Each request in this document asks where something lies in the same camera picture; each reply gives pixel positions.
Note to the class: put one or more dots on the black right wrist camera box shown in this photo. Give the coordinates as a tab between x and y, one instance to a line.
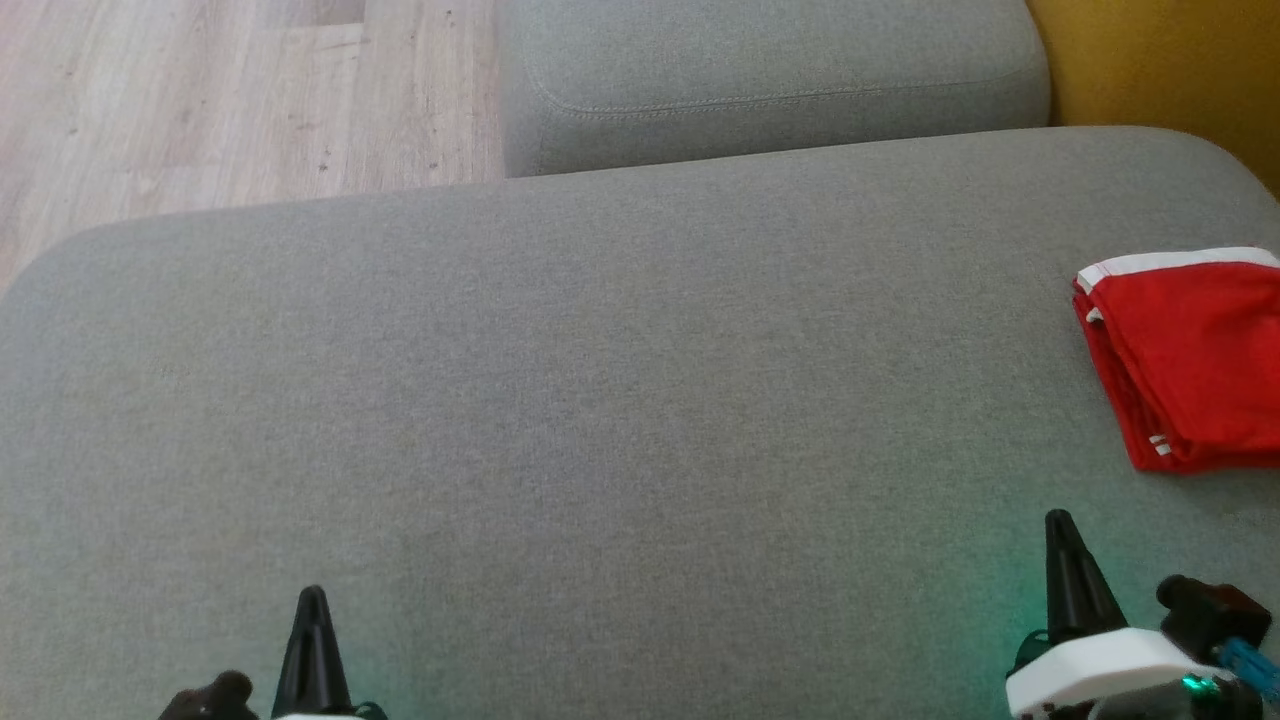
1210	610

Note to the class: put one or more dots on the small grey sofa cushion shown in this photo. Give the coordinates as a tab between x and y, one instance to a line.
770	70

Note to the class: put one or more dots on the red Bulls 23 jersey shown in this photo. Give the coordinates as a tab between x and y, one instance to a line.
1140	430

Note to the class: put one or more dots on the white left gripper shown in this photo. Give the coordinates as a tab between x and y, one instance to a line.
330	716

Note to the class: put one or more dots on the large grey sofa seat cushion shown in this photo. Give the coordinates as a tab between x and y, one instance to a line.
600	420

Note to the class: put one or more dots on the red shorts with white trim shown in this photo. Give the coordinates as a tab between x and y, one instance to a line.
1210	350

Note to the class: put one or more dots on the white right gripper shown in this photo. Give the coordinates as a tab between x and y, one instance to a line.
1090	670

